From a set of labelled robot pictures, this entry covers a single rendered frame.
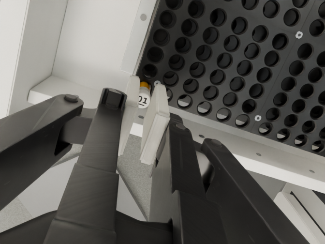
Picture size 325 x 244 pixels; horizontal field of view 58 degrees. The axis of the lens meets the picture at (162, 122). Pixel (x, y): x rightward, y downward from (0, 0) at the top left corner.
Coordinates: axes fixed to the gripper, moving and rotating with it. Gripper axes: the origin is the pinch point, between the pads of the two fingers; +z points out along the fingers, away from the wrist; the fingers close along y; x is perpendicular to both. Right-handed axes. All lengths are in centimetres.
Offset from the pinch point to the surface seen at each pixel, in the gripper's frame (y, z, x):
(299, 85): 12.2, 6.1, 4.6
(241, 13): 5.2, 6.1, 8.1
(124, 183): 10, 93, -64
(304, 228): 21.3, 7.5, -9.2
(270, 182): 23.1, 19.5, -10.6
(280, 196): 21.3, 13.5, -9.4
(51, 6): -8.9, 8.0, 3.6
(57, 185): -16, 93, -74
